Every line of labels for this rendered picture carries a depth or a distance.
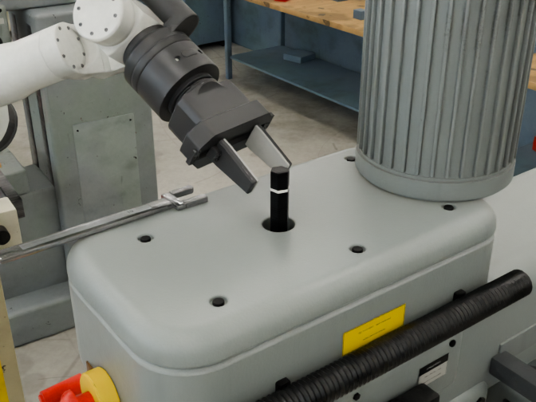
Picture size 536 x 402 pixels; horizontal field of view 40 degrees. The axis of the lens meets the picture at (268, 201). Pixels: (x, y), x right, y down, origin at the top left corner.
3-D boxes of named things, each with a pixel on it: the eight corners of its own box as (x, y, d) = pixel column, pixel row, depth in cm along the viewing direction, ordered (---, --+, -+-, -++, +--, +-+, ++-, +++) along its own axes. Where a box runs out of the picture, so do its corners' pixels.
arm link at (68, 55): (141, 36, 83) (45, 73, 87) (178, 53, 92) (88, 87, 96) (129, -18, 84) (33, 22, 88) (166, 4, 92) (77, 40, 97)
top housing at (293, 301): (174, 495, 69) (162, 360, 62) (64, 350, 88) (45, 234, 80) (496, 317, 94) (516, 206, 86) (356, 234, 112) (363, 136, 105)
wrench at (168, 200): (5, 269, 74) (3, 262, 74) (-9, 253, 77) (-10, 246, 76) (207, 202, 87) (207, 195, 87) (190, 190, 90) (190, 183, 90)
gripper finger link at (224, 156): (250, 195, 80) (213, 156, 82) (261, 176, 78) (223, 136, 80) (240, 200, 79) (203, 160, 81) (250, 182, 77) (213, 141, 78)
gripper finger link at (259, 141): (290, 162, 81) (254, 124, 83) (279, 180, 84) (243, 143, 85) (299, 157, 82) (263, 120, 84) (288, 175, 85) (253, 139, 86)
